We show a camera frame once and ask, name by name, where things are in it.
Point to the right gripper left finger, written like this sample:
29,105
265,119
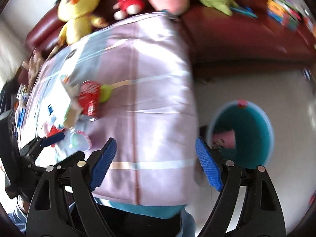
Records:
49,214

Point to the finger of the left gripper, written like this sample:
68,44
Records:
53,139

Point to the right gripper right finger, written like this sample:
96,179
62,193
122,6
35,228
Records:
247,204

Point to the egg-shaped plastic shell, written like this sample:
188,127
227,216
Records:
80,141

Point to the white green medicine box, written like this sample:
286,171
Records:
73,108

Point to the red soda can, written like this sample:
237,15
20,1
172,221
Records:
88,99

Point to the pink paper cup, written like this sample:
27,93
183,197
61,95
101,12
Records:
224,140

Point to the yellow-green round lid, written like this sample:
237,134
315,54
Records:
105,93

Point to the teal trash bin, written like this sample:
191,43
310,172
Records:
255,138

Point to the beige long-eared plush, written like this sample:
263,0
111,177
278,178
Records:
34,64

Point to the plaid pink grey tablecloth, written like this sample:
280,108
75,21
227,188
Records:
151,113

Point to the yellow duck plush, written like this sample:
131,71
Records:
79,19

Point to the dark red leather sofa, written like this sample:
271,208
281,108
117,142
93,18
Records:
213,35

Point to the colourful toy books stack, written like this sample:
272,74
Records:
284,12

